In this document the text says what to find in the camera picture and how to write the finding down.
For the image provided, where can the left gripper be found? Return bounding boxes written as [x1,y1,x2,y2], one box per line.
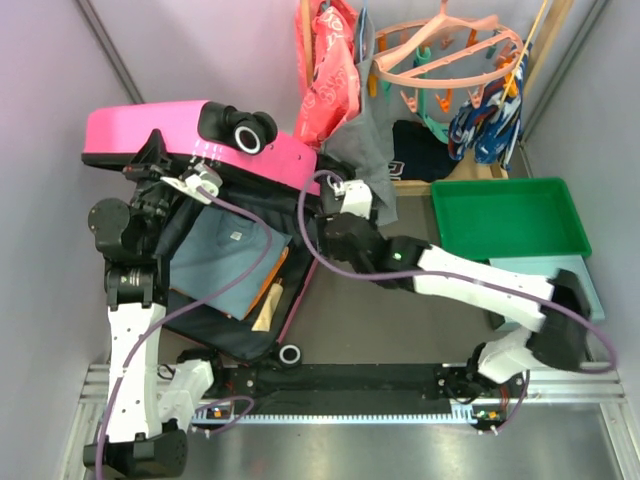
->
[120,130,186,254]

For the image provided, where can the blue-grey t-shirt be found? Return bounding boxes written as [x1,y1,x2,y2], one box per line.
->
[170,208,291,313]

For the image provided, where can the pink hard-shell suitcase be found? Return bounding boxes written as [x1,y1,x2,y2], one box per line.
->
[82,100,319,364]

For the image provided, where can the green plastic tray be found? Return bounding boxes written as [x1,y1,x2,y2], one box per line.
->
[431,177,592,261]

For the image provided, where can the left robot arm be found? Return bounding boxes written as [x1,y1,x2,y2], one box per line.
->
[83,165,227,479]

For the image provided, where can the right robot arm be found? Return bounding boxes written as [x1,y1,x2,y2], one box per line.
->
[316,213,590,399]

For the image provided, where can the orange flat item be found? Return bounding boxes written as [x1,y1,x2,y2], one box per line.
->
[224,247,290,321]

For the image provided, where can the grey hanging garment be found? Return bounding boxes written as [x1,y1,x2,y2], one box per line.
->
[321,9,397,226]

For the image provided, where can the dark navy folded garment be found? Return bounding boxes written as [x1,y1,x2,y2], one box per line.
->
[388,120,458,183]

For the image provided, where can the coral patterned jacket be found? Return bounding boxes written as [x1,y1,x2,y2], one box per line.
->
[294,1,360,149]

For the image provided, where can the wooden clothes rack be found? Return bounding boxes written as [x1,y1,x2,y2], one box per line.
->
[299,0,576,199]

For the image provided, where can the blue white patterned garment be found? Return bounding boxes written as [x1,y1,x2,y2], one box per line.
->
[448,46,531,170]

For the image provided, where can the teal round clothes hanger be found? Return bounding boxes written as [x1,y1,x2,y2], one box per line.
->
[377,32,501,146]

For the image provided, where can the light blue plastic tray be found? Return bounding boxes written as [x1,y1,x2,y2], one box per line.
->
[488,254,606,332]

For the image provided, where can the pink round clothes hanger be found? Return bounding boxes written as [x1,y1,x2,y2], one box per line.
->
[372,1,528,113]

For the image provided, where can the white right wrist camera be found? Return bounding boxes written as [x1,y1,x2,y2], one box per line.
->
[325,178,373,220]

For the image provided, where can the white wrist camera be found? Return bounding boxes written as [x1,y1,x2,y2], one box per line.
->
[325,178,373,220]
[160,162,223,205]

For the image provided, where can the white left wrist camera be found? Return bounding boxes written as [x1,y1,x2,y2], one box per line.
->
[160,162,223,205]

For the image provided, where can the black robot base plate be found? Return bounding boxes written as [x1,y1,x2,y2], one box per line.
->
[210,363,523,416]

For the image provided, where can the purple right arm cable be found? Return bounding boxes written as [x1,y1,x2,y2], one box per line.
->
[297,169,619,436]

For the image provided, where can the aluminium rail frame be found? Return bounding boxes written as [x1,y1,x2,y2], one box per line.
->
[60,350,624,479]

